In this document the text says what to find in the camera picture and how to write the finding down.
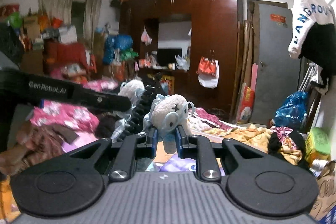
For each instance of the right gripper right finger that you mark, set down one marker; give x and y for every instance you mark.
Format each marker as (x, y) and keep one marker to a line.
(203, 151)

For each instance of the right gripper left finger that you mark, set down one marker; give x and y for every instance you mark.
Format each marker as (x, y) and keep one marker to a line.
(126, 154)

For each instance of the plush sheep toy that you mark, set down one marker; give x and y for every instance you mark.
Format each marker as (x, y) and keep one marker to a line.
(167, 112)

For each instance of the pink floral blanket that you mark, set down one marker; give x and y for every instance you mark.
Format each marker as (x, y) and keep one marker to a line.
(78, 118)

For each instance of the orange white hanging bag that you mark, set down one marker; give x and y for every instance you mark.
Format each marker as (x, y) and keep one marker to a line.
(208, 71)

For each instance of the beige curtains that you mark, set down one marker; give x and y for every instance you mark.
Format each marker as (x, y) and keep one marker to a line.
(62, 9)

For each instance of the red brown wardrobe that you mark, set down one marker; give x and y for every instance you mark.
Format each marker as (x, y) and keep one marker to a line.
(195, 29)

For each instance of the blue plastic garbage bag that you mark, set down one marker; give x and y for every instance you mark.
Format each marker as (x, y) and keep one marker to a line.
(292, 113)

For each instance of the grey door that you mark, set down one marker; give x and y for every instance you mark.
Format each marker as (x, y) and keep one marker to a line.
(278, 74)

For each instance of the green box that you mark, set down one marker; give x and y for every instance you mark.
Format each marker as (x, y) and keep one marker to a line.
(317, 145)

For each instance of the white black hanging jacket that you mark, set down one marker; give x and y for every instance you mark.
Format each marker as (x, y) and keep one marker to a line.
(313, 23)

